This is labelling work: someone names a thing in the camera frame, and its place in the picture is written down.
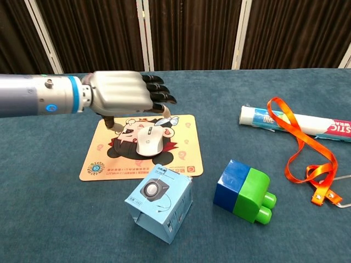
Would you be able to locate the clear plastic badge holder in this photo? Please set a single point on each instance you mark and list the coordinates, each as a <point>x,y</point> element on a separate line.
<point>344,189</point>

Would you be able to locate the white computer mouse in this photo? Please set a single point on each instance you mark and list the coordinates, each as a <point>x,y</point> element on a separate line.
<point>149,141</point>

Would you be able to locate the green toy building block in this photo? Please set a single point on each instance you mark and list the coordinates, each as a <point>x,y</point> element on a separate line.
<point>252,195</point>

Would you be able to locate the dark folding screen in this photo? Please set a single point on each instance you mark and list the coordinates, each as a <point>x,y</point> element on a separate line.
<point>192,33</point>

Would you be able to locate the plastic wrap roll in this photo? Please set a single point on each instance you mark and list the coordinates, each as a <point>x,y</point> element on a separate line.
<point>299,123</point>

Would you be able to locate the blue toy building block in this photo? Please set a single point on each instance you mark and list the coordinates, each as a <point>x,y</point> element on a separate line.
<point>231,182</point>

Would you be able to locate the teal table cloth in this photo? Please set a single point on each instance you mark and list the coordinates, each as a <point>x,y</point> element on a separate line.
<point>41,191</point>

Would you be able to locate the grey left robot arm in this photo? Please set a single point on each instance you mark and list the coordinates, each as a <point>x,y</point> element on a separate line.
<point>38,94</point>

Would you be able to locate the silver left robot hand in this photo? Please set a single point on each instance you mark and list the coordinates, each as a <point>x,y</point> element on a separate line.
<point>120,91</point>

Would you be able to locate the light blue cardboard box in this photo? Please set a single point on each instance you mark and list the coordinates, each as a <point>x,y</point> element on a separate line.
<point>159,204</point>

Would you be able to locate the cartoon face mouse pad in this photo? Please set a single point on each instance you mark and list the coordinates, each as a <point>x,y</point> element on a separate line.
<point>148,161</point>

